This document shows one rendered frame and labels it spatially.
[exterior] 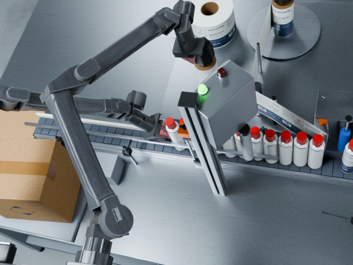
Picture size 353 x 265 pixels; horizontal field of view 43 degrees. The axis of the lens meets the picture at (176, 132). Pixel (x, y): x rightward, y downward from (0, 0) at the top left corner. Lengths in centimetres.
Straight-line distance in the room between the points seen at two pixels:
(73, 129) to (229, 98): 40
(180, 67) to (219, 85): 82
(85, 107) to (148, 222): 51
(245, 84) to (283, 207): 66
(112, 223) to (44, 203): 61
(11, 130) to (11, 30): 183
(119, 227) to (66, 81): 39
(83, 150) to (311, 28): 124
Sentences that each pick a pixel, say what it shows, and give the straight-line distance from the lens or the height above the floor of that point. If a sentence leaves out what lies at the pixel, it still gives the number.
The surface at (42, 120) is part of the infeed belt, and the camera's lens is 210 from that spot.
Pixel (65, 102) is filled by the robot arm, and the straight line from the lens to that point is 116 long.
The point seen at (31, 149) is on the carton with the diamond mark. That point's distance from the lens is 174.
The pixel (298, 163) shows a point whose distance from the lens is 169.
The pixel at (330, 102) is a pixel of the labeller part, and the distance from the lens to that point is 154.
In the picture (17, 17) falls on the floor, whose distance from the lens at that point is 402.
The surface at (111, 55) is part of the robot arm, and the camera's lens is 127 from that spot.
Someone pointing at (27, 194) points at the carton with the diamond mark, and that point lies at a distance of 167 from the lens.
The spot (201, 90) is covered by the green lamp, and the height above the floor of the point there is 149.
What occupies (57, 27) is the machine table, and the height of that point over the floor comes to 83.
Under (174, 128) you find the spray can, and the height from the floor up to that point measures 105.
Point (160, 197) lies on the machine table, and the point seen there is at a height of 83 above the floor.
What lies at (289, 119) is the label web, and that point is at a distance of 167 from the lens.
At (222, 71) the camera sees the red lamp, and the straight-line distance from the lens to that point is 119.
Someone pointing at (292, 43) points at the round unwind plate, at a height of 89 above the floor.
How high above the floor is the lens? 246
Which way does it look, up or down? 60 degrees down
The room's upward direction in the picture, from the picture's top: 25 degrees counter-clockwise
